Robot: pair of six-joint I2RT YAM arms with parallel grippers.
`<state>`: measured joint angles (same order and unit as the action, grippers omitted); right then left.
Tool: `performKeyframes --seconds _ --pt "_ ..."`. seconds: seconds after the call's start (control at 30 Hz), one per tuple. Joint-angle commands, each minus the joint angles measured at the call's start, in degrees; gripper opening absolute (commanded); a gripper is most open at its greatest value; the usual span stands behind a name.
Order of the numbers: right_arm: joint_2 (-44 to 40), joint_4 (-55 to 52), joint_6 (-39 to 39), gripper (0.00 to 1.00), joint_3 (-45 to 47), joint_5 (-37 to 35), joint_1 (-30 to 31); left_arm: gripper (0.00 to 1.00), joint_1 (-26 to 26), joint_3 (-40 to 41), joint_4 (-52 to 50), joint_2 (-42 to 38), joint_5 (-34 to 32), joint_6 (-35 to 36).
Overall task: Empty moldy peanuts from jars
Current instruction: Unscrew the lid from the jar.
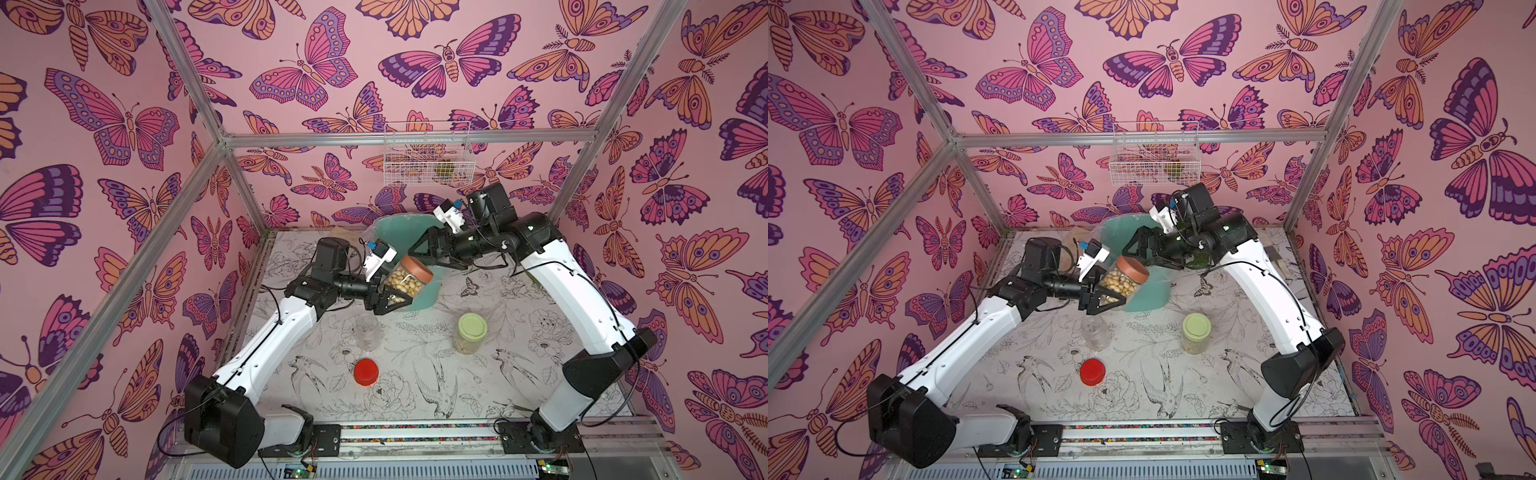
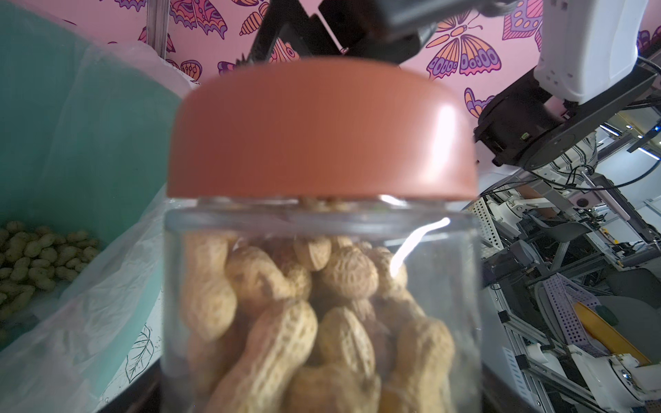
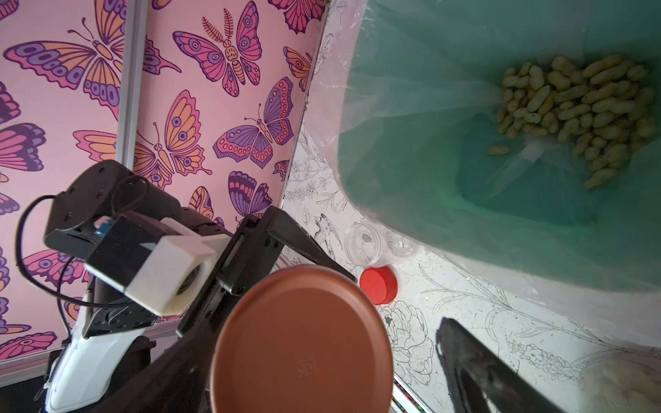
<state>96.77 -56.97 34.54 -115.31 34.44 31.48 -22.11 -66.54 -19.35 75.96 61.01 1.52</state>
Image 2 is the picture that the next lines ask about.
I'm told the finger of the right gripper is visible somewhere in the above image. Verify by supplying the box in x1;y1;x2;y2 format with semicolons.
246;0;341;64
318;0;516;65

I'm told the brown jar lid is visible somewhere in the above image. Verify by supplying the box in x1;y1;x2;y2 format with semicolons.
167;58;478;201

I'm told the brown-lid peanut jar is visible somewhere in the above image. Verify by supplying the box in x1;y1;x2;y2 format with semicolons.
161;197;482;412

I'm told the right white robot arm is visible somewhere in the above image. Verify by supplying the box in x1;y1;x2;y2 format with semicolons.
242;1;660;171

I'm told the pile of dumped peanuts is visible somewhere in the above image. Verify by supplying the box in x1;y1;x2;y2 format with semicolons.
1;220;102;323

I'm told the clear plastic bin liner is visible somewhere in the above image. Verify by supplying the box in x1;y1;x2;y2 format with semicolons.
0;0;200;413

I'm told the teal plastic trash bin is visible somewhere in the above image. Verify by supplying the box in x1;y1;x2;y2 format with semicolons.
0;2;182;399

